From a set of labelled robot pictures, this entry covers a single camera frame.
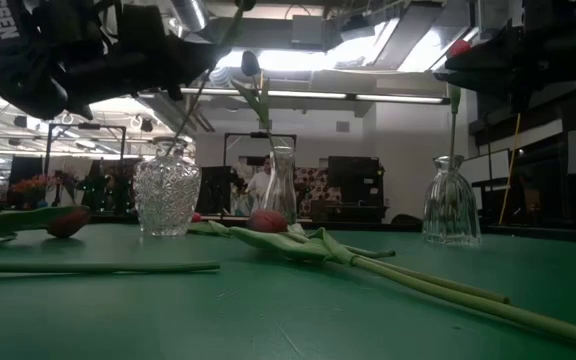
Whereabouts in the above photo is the yellow hanging cable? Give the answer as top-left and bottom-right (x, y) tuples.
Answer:
(498, 113), (524, 225)

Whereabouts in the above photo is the pink tulip lower left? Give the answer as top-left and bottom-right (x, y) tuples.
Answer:
(0, 259), (222, 275)

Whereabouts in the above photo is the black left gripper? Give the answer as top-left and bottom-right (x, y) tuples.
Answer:
(62, 0), (233, 122)

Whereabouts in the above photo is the black monitor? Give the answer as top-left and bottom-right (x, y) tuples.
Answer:
(8, 154), (44, 201)

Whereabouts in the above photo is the grey ceiling box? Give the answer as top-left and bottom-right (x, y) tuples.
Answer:
(290, 14), (329, 47)

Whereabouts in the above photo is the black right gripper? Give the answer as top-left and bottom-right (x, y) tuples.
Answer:
(432, 0), (569, 115)

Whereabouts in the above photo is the background flower bouquet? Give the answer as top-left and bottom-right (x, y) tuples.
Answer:
(10, 174), (57, 209)

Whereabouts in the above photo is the floral patterned panel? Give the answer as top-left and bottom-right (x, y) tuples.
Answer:
(295, 167), (343, 217)

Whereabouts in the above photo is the dark red artificial tulip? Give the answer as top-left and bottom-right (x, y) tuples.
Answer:
(227, 208), (576, 355)
(0, 203), (92, 246)

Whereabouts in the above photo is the black upright panel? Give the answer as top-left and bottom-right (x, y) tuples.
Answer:
(195, 165), (233, 215)

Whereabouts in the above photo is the green table mat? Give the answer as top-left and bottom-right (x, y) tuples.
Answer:
(0, 222), (576, 360)

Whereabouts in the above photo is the black cabinet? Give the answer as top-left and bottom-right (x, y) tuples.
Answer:
(327, 155), (387, 221)

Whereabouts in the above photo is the ribbed clear glass bell vase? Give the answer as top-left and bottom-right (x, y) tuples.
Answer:
(421, 154), (483, 247)

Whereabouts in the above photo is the slim clear glass carafe vase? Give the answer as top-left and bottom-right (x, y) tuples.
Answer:
(262, 145), (298, 225)

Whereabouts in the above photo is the cut crystal glass vase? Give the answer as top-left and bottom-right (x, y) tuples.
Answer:
(132, 135), (203, 237)

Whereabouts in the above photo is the black background rig frame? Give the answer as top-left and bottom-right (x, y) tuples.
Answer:
(45, 123), (128, 176)

